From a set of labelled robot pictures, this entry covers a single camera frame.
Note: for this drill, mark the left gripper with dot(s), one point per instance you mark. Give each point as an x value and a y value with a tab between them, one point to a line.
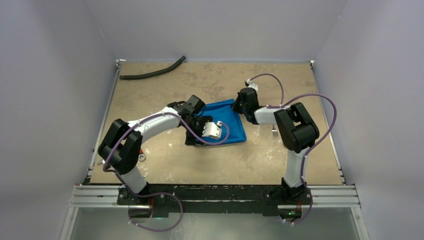
191	139

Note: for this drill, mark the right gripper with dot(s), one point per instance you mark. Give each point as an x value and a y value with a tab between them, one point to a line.
239	105

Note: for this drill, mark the blue cloth napkin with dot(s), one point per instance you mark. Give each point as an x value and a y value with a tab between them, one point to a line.
222	111

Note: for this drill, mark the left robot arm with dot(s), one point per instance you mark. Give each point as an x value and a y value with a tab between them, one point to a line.
120	147

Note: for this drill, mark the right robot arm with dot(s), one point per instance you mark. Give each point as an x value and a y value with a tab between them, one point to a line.
296	128

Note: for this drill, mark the silver fork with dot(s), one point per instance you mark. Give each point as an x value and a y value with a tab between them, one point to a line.
274	131

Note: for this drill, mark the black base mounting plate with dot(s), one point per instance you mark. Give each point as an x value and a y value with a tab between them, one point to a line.
267	200

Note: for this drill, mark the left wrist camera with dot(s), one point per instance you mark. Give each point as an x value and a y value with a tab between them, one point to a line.
212	130

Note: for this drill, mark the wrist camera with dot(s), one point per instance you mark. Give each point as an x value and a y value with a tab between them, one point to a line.
250	84
212	130

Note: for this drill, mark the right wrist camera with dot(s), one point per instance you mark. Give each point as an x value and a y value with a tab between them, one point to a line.
250	84

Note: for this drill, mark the red handled wrench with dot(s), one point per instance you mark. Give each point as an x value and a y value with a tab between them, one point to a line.
141	156

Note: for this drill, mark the aluminium frame rail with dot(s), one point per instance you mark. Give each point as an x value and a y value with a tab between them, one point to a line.
320	196

